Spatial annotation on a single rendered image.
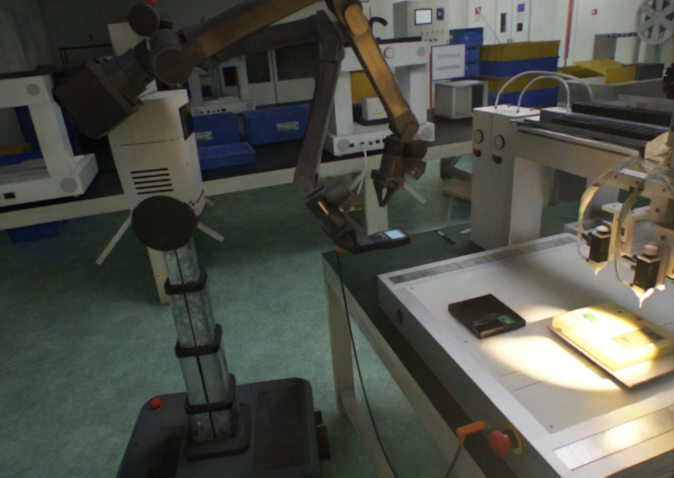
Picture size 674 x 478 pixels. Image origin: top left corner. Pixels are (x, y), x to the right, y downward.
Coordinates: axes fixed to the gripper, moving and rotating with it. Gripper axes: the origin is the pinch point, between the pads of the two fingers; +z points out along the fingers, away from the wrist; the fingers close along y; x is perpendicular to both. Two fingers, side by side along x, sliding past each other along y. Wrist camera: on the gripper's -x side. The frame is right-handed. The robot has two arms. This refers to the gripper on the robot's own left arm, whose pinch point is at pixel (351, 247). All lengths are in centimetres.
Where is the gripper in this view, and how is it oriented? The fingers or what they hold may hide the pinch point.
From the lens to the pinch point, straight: 141.4
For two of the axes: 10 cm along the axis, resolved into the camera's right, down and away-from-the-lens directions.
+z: 5.4, 7.1, 4.6
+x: -7.8, 6.3, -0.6
